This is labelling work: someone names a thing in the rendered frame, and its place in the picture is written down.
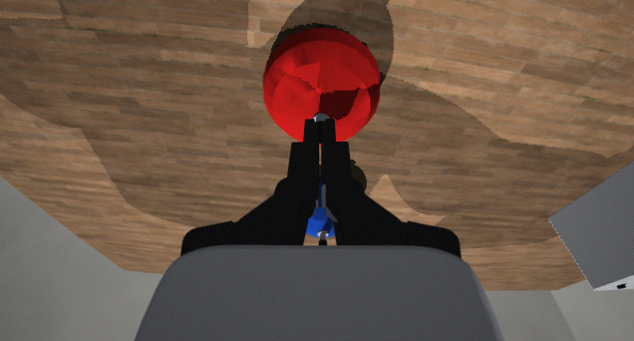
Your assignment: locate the blue dome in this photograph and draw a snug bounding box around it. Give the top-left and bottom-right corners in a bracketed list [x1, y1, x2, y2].
[306, 176, 334, 245]

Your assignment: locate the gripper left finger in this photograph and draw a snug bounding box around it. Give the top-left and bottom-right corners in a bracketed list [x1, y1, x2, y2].
[180, 119, 319, 255]

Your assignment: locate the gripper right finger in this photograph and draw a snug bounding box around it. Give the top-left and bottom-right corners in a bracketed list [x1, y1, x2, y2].
[321, 119, 462, 258]

